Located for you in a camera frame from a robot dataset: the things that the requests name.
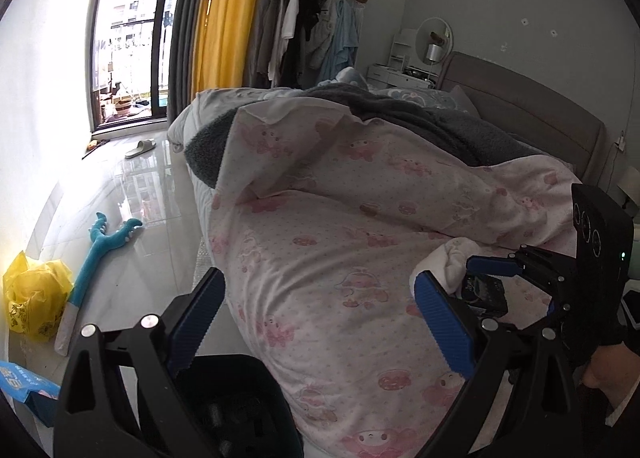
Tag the person's right hand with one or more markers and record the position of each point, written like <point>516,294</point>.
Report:
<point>614,370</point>

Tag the grey curtain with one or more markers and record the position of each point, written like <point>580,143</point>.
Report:
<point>181,57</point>

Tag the pink patterned white quilt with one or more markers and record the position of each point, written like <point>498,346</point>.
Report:
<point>319,218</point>

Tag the round vanity mirror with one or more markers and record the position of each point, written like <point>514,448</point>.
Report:
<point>434,40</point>

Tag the yellow curtain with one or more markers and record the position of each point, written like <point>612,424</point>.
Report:
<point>222,33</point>

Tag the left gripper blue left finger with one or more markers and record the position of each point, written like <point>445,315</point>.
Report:
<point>189,317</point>

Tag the white sock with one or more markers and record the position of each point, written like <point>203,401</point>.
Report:
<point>447,263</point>

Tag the yellow plastic bag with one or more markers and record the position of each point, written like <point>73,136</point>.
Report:
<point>34,296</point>

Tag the grey slipper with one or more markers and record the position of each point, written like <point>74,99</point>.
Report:
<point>143,146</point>

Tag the hanging clothes on rack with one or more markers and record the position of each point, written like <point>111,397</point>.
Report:
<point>313,40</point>

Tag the white bed sheet mattress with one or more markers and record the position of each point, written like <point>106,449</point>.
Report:
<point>204,158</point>

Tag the blue pet food bag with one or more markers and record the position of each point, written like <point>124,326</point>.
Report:
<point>38,394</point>

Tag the white dressing table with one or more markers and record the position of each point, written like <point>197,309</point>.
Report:
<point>404,67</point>

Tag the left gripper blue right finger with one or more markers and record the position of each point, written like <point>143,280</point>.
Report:
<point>439,312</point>

